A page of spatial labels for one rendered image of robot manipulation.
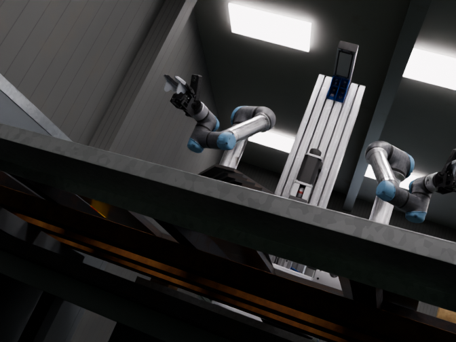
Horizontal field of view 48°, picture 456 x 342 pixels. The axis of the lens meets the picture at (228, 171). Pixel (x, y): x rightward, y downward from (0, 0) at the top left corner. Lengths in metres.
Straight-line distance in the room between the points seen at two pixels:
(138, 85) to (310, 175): 4.33
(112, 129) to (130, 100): 0.43
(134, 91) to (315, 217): 5.80
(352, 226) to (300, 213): 0.08
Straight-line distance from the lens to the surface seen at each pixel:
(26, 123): 1.94
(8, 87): 1.86
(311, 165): 2.48
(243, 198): 0.80
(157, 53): 6.73
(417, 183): 2.24
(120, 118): 6.35
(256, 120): 2.40
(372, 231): 0.76
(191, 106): 2.25
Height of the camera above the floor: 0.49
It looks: 19 degrees up
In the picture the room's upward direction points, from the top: 23 degrees clockwise
